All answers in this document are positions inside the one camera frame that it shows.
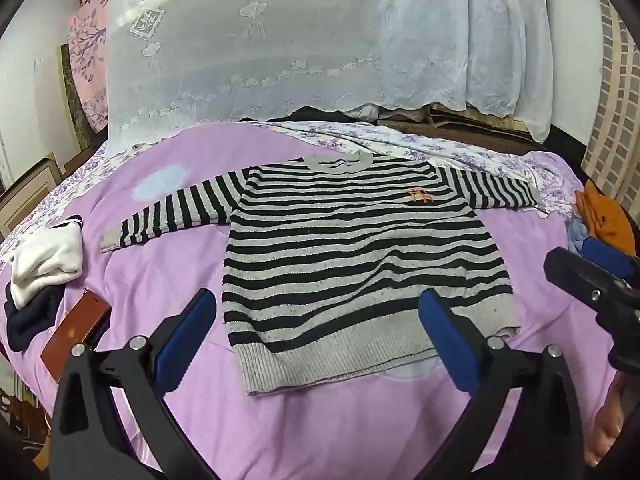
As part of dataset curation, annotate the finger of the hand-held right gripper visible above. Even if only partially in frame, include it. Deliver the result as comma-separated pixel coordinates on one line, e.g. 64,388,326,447
580,237,640,282
544,247,640,314

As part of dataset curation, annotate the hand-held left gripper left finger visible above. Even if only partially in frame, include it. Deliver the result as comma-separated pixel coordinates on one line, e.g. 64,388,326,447
50,287,218,480

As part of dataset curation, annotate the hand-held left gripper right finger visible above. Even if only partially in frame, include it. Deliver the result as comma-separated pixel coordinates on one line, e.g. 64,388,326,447
419,287,586,480

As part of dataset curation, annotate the black grey striped sweater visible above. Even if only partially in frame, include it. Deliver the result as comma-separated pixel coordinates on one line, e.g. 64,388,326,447
100,152,546,398

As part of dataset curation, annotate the person's right hand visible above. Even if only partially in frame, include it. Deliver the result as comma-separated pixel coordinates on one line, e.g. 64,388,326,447
585,372,627,468

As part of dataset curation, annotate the light blue cloth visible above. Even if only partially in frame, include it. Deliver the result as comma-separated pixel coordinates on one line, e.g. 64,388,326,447
567,217,592,257

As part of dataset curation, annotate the orange cloth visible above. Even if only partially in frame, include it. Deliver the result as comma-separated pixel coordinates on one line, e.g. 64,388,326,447
575,180,636,257

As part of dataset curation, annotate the beige checked curtain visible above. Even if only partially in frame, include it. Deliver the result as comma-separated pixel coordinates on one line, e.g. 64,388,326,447
582,0,640,211

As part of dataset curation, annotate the purple bed sheet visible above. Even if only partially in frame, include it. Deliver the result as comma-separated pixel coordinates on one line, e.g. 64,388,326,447
0,121,623,480

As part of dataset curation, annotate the dark navy cloth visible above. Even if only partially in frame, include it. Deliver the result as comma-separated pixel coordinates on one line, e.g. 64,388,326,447
4,285,66,353

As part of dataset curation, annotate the brown woven mat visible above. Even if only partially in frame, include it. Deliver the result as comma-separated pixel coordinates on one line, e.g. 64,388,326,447
377,104,547,152

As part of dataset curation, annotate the white purple floral sheet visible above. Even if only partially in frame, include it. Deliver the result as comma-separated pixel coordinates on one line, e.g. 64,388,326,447
0,120,583,266

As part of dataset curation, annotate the white padded cloth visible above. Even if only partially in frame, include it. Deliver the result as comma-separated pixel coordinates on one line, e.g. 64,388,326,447
350,104,387,122

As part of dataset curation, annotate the black cloth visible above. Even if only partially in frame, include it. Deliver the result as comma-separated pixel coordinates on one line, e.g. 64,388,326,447
240,105,362,124

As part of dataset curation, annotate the dark marbled panel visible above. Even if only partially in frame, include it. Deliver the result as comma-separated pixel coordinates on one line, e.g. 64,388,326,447
60,42,95,151

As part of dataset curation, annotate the pink floral cloth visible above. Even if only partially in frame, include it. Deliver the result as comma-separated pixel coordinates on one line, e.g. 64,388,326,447
67,0,112,133

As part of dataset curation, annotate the white lace cover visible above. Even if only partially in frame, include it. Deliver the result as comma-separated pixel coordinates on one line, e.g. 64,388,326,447
106,0,557,153

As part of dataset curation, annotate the light wooden frame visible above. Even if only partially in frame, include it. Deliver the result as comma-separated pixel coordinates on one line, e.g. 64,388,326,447
0,152,67,241

